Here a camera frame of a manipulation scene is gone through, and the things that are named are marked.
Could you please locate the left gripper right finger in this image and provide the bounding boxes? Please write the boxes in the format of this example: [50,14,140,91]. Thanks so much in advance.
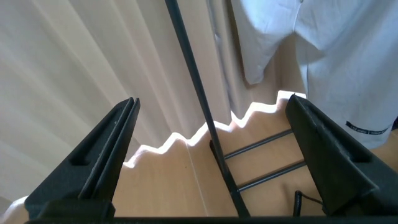
[285,93,398,217]

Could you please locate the pale grey shorts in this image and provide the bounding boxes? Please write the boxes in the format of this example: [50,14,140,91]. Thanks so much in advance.
[229,0,398,150]

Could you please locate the black cable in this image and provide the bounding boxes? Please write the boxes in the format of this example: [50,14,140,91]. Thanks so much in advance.
[293,190,326,217]

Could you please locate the black clothes rack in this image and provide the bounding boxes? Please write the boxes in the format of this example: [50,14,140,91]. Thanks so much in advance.
[164,0,307,218]

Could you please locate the beige curtain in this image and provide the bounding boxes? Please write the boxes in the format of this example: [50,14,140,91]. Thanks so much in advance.
[0,0,307,208]

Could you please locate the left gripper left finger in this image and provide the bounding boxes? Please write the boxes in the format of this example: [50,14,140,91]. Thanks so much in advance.
[24,96,141,218]

